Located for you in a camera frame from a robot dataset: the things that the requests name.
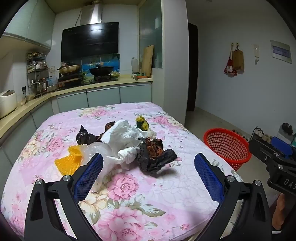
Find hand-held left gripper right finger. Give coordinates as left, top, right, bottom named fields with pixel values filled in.
left=194, top=153, right=272, bottom=241

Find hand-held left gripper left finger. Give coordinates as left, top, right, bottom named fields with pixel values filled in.
left=24, top=153, right=104, bottom=241

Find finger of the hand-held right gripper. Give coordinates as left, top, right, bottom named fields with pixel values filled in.
left=271, top=136, right=293, bottom=159
left=249, top=138, right=279, bottom=167

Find yellow foam fruit net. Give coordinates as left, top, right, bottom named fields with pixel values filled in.
left=55, top=146, right=84, bottom=175

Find red plastic basket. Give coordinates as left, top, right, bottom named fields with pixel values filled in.
left=203, top=128, right=252, bottom=172

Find white plastic bag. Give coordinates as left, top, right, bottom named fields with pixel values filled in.
left=100, top=119, right=158, bottom=171

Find person's right hand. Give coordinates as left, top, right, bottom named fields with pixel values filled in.
left=271, top=192, right=286, bottom=230

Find black shoe rack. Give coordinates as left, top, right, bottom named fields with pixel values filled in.
left=249, top=123, right=296, bottom=149

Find clear plastic bag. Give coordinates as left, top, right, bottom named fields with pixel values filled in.
left=80, top=142, right=121, bottom=168

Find small black plastic bag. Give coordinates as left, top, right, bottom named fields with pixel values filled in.
left=76, top=125, right=102, bottom=145

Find pink floral blanket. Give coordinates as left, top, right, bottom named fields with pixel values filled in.
left=0, top=102, right=245, bottom=241

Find dark brown wrapper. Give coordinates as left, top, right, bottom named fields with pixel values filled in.
left=104, top=121, right=116, bottom=133

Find pale lower cabinets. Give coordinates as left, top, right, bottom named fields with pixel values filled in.
left=0, top=83, right=152, bottom=163

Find red hanging bag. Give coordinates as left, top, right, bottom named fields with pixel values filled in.
left=223, top=45, right=238, bottom=76

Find beige kitchen countertop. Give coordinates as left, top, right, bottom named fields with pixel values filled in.
left=0, top=74, right=153, bottom=139

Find brown paper bag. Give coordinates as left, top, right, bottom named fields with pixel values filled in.
left=232, top=46, right=245, bottom=70

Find white electrical panel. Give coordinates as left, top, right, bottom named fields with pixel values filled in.
left=270, top=40, right=292, bottom=64

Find portable stove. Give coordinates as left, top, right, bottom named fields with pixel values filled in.
left=57, top=74, right=84, bottom=88

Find black gas hob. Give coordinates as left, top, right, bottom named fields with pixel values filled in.
left=94, top=75, right=119, bottom=82

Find black wok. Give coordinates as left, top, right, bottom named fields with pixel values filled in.
left=89, top=65, right=115, bottom=77

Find dark doorway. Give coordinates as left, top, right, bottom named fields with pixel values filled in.
left=187, top=23, right=199, bottom=112

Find golden pan with lid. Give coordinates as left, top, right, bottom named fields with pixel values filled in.
left=57, top=62, right=82, bottom=75

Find white rice cooker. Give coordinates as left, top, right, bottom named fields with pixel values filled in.
left=0, top=90, right=18, bottom=119

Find blue scenic backsplash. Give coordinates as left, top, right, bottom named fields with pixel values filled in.
left=82, top=53, right=121, bottom=77

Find metal spice rack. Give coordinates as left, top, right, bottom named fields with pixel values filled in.
left=26, top=52, right=50, bottom=96

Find wooden cutting board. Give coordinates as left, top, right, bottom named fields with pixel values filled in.
left=141, top=45, right=154, bottom=77

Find black range hood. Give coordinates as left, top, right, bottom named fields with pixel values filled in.
left=60, top=22, right=119, bottom=62

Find steel hood chimney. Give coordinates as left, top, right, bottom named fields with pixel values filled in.
left=80, top=0, right=104, bottom=25

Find pale upper cabinet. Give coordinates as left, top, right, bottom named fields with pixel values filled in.
left=2, top=0, right=56, bottom=49

